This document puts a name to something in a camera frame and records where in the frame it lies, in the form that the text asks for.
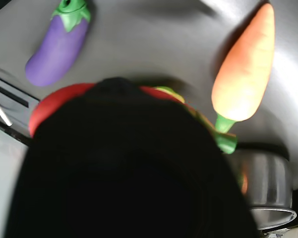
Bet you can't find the red toy chilli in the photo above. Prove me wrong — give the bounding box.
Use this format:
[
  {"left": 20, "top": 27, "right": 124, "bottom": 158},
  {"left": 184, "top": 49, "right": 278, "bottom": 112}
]
[{"left": 28, "top": 83, "right": 238, "bottom": 154}]

